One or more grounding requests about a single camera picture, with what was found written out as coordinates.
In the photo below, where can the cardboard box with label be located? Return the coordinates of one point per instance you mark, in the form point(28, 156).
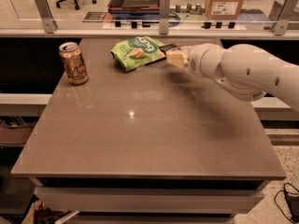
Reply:
point(223, 9)

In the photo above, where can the black rxbar chocolate wrapper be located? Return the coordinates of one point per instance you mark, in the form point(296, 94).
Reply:
point(166, 48)

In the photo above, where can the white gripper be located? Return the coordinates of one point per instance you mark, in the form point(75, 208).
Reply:
point(196, 61)

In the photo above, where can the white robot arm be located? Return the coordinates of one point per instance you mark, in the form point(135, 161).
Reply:
point(245, 71)

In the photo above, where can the left metal glass bracket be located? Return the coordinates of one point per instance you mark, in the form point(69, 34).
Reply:
point(48, 22)

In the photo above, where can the right metal glass bracket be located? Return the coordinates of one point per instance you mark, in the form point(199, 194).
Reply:
point(281, 24)

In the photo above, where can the black power adapter with cable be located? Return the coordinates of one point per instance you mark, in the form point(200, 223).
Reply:
point(291, 197)

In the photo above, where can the metal glass bracket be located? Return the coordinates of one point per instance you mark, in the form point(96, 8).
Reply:
point(48, 22)
point(164, 7)
point(281, 24)

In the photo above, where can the orange drink can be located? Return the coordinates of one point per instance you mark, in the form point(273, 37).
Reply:
point(73, 62)

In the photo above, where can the middle metal glass bracket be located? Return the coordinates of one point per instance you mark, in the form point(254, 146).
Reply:
point(164, 7)

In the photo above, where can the green rice chip bag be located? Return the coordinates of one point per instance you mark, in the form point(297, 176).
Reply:
point(138, 51)

